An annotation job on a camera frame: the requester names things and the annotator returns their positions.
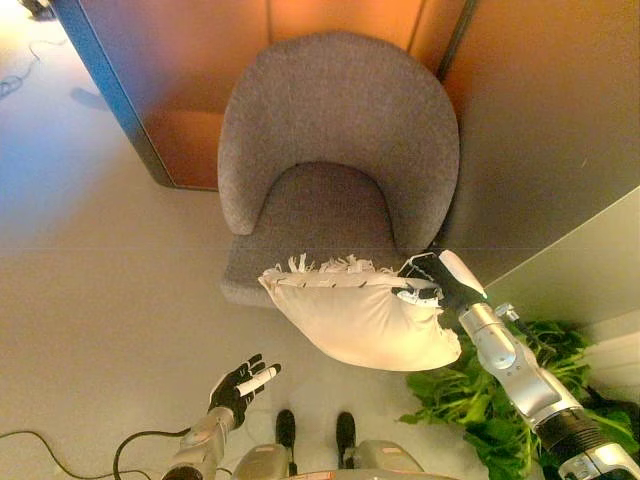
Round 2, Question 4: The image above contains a thin cable with coil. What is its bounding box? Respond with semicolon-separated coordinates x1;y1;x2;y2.
0;40;56;101

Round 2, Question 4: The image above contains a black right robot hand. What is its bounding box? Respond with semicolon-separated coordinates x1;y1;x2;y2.
389;249;489;314

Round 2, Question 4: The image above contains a white fringed pillow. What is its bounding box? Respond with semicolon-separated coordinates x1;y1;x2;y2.
257;252;463;372

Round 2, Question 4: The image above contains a black right robot foot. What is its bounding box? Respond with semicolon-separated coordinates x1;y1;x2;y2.
335;411;357;454

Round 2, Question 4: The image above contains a green leafy potted plant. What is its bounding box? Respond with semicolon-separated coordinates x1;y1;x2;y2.
398;319;640;480

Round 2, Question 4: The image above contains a black left robot foot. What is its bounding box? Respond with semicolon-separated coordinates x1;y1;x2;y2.
275;408;297;450

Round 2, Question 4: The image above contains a grey fabric tub armchair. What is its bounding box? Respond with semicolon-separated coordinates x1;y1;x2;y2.
216;30;461;312

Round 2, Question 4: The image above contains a black cable on floor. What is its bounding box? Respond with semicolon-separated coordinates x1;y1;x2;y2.
0;428;234;480

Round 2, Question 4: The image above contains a black robot foot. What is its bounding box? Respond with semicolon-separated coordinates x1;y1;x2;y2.
335;411;357;454
275;408;297;450

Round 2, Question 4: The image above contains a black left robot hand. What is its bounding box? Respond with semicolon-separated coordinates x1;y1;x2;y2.
207;353;283;430

